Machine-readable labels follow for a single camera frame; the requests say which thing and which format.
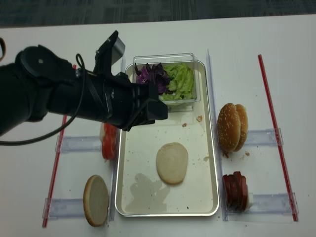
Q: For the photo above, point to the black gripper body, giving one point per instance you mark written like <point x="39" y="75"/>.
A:
<point x="114" y="100"/>

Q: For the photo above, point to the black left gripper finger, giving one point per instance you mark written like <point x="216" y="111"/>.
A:
<point x="155" y="110"/>

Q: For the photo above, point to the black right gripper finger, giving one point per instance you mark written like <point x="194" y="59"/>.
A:
<point x="153" y="92"/>

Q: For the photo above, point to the plain bun half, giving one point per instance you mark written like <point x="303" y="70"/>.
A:
<point x="96" y="201"/>
<point x="172" y="163"/>

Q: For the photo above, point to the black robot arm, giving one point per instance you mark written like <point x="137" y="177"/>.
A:
<point x="39" y="82"/>

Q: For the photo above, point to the green lettuce leaves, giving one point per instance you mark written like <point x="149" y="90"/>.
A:
<point x="182" y="82"/>

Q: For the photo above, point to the red tomato slices stack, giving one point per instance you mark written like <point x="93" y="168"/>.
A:
<point x="108" y="135"/>

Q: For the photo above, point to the dark red meat slices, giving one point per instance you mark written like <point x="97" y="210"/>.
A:
<point x="236" y="191"/>

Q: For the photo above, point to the purple cabbage leaves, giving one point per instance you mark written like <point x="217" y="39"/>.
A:
<point x="154" y="74"/>

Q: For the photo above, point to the clear plastic salad box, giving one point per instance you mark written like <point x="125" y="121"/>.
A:
<point x="183" y="58"/>

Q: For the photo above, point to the silver metal tray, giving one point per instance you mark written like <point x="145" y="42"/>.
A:
<point x="140" y="192"/>

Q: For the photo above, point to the clear pusher track upper left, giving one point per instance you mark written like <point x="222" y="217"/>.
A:
<point x="68" y="144"/>

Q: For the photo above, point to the clear pusher track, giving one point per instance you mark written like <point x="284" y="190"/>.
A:
<point x="283" y="203"/>
<point x="63" y="208"/>
<point x="267" y="137"/>
<point x="68" y="144"/>

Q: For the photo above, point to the sesame bun top front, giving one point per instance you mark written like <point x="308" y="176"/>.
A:
<point x="228" y="127"/>

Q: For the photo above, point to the sesame bun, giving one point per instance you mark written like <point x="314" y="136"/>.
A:
<point x="228" y="127"/>
<point x="241" y="110"/>

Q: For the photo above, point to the sesame bun top rear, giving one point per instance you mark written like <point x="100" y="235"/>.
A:
<point x="241" y="110"/>

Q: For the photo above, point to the clear pusher track upper right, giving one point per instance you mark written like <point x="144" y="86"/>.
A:
<point x="267" y="137"/>

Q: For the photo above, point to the clear pusher track lower left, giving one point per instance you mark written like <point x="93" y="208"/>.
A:
<point x="63" y="208"/>

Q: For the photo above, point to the clear pusher track lower right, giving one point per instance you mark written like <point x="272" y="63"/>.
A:
<point x="283" y="203"/>

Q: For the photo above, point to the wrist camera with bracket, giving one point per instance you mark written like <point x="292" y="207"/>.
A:
<point x="108" y="54"/>

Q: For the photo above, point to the left red straw rail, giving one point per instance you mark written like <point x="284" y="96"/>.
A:
<point x="55" y="168"/>

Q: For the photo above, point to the red straw rail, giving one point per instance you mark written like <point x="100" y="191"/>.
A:
<point x="55" y="168"/>
<point x="280" y="148"/>

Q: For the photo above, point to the right red straw rail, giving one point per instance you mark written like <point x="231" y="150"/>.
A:
<point x="280" y="148"/>

